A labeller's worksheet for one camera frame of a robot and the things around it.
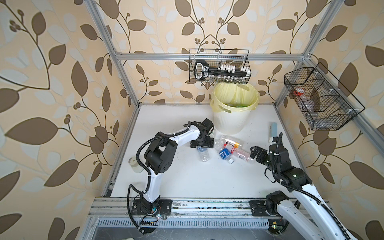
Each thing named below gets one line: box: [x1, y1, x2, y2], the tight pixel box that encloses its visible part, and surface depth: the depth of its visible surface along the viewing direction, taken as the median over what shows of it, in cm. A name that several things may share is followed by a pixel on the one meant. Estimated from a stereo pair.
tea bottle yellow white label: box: [220, 135, 243, 148], surface depth 96 cm
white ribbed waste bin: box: [213, 110, 251, 135], surface depth 93 cm
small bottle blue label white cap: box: [219, 148, 234, 164], surface depth 90 cm
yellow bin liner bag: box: [210, 83, 261, 113], surface depth 98 cm
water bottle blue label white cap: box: [197, 146, 210, 162], surface depth 93 cm
